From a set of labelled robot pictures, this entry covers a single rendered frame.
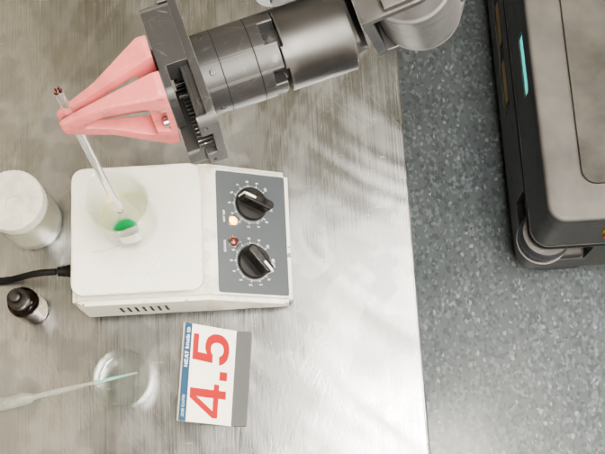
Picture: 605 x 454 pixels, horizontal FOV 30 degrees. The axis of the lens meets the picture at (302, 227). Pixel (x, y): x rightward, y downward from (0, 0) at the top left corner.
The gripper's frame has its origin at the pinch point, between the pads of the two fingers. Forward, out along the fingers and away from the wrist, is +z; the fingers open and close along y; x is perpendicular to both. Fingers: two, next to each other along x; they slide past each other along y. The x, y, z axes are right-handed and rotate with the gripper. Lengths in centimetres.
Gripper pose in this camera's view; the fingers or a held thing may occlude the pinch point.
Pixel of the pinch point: (72, 119)
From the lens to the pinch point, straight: 77.7
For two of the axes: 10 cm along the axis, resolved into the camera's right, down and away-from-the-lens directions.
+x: 0.6, 3.8, 9.2
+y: 3.3, 8.7, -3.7
